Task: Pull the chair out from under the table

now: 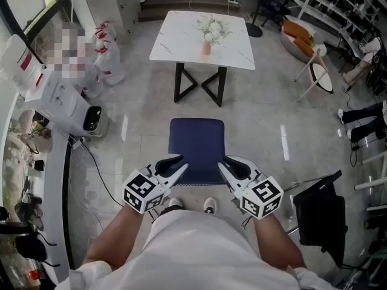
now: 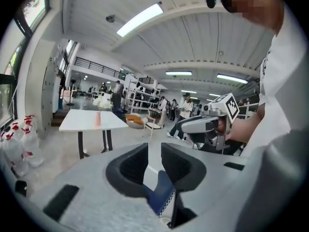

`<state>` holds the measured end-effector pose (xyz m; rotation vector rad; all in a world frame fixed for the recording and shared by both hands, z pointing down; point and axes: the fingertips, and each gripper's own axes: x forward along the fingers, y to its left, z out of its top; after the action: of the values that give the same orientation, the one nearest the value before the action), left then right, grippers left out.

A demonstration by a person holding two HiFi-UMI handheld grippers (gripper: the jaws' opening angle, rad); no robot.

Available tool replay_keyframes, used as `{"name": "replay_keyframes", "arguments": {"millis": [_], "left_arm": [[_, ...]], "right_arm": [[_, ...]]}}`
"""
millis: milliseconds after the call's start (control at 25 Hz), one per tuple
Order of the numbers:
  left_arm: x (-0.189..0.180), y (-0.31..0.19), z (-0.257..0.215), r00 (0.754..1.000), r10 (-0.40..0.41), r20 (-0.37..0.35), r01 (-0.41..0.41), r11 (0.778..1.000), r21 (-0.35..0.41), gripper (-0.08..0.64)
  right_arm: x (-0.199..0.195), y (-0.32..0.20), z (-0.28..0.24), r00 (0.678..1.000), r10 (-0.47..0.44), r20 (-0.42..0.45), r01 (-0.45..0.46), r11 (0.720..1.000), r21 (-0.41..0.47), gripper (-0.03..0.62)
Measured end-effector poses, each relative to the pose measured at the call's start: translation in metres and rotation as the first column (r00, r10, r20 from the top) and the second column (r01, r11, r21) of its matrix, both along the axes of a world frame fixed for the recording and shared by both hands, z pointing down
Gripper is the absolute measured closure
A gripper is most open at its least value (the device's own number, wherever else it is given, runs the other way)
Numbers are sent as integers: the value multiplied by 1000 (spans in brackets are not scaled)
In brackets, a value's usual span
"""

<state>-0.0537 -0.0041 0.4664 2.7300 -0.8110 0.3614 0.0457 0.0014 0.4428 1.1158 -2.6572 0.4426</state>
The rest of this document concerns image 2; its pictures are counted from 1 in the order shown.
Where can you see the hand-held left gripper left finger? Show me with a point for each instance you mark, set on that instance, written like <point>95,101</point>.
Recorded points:
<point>128,173</point>

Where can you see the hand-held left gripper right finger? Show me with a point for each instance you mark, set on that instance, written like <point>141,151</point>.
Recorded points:
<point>186,168</point>

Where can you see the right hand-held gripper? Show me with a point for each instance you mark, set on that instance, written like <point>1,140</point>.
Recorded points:
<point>225,107</point>

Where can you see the dark blue chair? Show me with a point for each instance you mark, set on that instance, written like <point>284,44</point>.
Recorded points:
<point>164,192</point>

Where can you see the person's right forearm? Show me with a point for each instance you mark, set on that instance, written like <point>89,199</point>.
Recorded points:
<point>246,127</point>

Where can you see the light wooden chair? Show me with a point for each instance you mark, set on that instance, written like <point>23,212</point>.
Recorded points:
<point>152,127</point>

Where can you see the white marble table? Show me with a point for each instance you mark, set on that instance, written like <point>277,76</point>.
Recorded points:
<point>79,120</point>

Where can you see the person's right hand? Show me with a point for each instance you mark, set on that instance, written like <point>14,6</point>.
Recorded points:
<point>220,127</point>

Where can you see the ceiling tube light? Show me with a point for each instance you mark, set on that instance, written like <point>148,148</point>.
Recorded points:
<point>178,73</point>
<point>231,78</point>
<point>188,91</point>
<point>140,19</point>

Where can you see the round basket with orange cushions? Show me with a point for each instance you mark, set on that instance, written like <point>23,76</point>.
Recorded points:
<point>136,126</point>

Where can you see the small orange cushion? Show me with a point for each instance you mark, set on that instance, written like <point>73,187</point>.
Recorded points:
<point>139,121</point>

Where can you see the large orange cushion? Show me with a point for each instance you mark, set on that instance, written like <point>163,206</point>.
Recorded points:
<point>132,117</point>

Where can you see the pink vase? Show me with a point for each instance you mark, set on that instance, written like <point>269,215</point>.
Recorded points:
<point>97,120</point>

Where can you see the white shelving rack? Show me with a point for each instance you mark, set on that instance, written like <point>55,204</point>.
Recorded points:
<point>131,98</point>

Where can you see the white flower bouquet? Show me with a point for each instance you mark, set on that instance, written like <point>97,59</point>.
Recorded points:
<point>102,101</point>

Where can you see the dark wooden step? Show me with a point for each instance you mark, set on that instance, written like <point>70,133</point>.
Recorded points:
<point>58,120</point>

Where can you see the person's white shirt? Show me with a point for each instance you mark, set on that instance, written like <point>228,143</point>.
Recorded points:
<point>285,81</point>

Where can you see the grey metal cabinet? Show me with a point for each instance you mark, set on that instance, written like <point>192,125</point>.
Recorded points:
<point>49,88</point>

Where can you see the person's head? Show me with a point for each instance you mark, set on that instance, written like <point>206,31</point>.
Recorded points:
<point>265,8</point>

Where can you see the black framed window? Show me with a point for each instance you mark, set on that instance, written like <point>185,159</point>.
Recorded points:
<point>4,98</point>

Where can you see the black pedestal fan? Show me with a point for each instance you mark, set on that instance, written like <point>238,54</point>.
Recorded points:
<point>73,82</point>

